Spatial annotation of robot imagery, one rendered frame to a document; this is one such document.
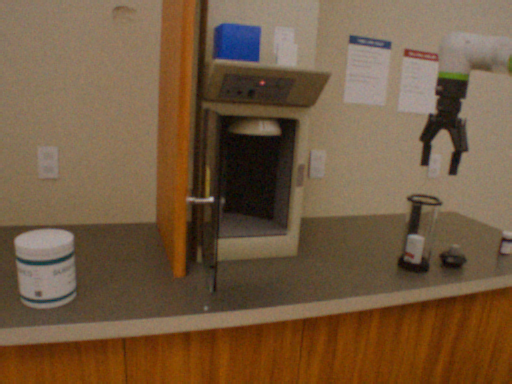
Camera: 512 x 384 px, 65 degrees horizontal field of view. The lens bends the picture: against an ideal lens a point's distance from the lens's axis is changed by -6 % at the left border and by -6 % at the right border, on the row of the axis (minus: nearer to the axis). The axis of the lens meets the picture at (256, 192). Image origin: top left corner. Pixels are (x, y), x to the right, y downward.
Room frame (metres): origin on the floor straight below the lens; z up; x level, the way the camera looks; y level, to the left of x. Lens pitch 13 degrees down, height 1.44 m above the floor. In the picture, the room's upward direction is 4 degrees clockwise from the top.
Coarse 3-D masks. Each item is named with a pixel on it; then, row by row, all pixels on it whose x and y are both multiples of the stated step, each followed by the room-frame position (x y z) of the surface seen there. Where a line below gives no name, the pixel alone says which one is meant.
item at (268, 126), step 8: (232, 120) 1.27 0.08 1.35; (240, 120) 1.25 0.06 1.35; (248, 120) 1.24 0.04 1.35; (256, 120) 1.24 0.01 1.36; (264, 120) 1.25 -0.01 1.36; (272, 120) 1.27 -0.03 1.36; (232, 128) 1.26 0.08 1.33; (240, 128) 1.24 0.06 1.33; (248, 128) 1.23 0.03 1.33; (256, 128) 1.23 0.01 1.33; (264, 128) 1.24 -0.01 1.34; (272, 128) 1.26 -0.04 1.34
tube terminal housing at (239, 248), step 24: (216, 0) 1.17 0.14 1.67; (240, 0) 1.19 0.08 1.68; (264, 0) 1.21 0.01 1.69; (288, 0) 1.23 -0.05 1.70; (312, 0) 1.26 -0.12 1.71; (216, 24) 1.17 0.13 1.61; (240, 24) 1.19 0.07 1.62; (264, 24) 1.21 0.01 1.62; (288, 24) 1.24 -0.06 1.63; (312, 24) 1.26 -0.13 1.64; (264, 48) 1.21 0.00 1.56; (312, 48) 1.26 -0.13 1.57; (192, 216) 1.25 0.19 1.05; (192, 240) 1.24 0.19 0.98; (240, 240) 1.20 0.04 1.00; (264, 240) 1.23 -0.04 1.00; (288, 240) 1.26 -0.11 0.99
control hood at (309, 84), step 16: (208, 64) 1.12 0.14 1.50; (224, 64) 1.06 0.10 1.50; (240, 64) 1.07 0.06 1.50; (256, 64) 1.09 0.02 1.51; (272, 64) 1.10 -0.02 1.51; (208, 80) 1.11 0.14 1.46; (304, 80) 1.16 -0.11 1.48; (320, 80) 1.17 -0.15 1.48; (208, 96) 1.13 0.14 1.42; (288, 96) 1.19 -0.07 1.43; (304, 96) 1.20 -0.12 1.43
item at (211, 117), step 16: (208, 112) 1.05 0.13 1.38; (208, 128) 1.03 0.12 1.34; (208, 144) 1.01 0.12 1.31; (208, 160) 0.99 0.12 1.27; (208, 208) 0.94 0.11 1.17; (208, 224) 0.92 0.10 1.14; (208, 240) 0.91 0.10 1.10; (208, 256) 0.90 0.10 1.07; (208, 272) 0.88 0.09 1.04; (208, 288) 0.87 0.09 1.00
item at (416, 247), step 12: (408, 204) 1.24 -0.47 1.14; (420, 204) 1.18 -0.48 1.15; (408, 216) 1.22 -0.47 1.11; (420, 216) 1.19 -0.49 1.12; (432, 216) 1.19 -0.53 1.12; (408, 228) 1.21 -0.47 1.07; (420, 228) 1.19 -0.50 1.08; (432, 228) 1.19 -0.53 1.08; (408, 240) 1.21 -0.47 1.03; (420, 240) 1.18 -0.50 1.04; (432, 240) 1.20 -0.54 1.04; (408, 252) 1.20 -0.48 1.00; (420, 252) 1.18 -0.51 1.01
